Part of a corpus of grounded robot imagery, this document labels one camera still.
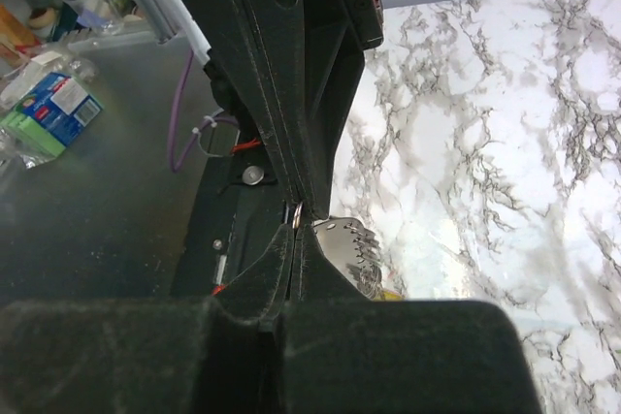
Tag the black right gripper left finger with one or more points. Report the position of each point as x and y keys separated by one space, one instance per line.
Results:
x=256 y=297

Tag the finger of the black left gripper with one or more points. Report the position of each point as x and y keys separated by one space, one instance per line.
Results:
x=307 y=60
x=242 y=35

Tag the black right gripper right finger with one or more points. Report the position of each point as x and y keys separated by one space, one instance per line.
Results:
x=314 y=277

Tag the yellow key tag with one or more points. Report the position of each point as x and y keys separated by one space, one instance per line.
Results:
x=390 y=296

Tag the clear plastic cup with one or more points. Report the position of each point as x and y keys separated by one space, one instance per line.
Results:
x=101 y=16

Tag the steel key organizer red handle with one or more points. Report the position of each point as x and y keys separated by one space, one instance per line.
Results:
x=350 y=247

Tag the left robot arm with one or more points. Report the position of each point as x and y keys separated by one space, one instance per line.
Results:
x=365 y=17

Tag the green blue sponge pack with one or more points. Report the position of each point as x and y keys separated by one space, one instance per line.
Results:
x=50 y=116

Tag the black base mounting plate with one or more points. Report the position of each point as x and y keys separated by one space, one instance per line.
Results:
x=237 y=210

